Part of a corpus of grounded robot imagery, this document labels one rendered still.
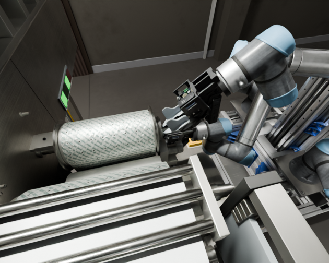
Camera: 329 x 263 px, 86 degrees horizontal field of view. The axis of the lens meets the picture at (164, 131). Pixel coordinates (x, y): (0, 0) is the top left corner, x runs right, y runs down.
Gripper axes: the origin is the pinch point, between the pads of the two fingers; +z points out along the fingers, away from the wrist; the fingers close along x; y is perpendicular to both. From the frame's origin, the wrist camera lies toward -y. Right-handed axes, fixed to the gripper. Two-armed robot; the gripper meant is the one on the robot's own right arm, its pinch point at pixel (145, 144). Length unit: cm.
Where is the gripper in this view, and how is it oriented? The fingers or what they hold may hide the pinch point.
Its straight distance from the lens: 70.3
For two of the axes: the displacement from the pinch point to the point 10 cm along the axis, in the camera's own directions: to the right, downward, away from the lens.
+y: 0.0, -6.3, -7.7
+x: 2.3, 7.5, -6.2
